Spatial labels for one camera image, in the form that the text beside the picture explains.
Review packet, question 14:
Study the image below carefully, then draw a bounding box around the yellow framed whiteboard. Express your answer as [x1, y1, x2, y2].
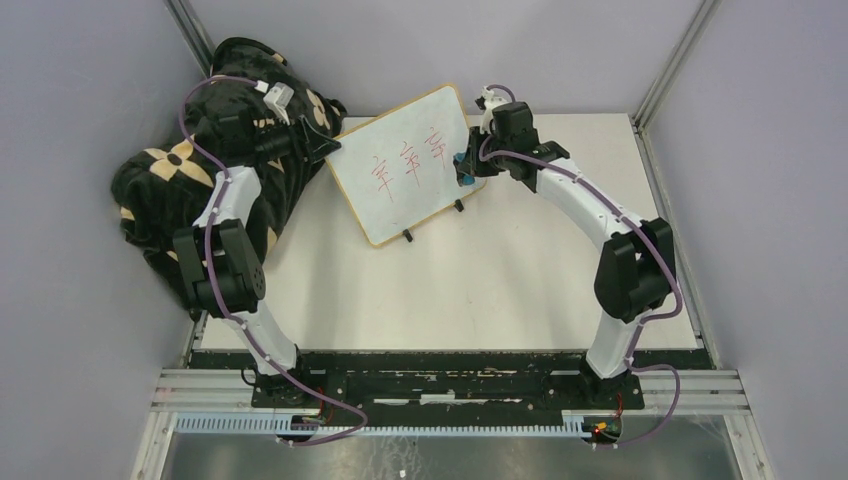
[326, 83, 487, 247]

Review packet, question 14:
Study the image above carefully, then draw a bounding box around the blue whiteboard eraser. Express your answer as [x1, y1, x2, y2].
[453, 153, 475, 187]

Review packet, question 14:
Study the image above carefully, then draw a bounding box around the wire whiteboard stand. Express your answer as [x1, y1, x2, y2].
[401, 199, 465, 243]

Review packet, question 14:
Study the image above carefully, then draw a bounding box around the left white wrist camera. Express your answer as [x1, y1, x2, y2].
[263, 82, 295, 125]

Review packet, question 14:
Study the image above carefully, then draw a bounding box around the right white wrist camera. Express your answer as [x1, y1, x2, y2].
[474, 87, 508, 134]

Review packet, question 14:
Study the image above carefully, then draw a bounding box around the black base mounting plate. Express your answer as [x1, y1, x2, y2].
[188, 349, 714, 430]

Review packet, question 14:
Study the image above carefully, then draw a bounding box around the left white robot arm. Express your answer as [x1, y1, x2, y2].
[173, 115, 341, 407]

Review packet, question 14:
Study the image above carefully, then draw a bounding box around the white slotted cable duct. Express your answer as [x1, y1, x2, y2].
[173, 412, 595, 440]

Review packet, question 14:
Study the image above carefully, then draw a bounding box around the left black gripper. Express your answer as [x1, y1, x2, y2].
[252, 108, 342, 165]

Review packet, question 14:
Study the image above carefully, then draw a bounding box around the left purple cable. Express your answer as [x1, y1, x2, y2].
[178, 74, 370, 447]

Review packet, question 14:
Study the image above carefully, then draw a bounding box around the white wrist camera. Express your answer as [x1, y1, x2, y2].
[263, 82, 295, 125]
[474, 87, 508, 134]

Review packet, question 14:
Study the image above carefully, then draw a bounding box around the black floral blanket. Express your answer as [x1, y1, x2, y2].
[110, 37, 347, 310]

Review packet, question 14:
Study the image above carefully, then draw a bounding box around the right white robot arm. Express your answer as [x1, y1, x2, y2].
[454, 94, 683, 408]

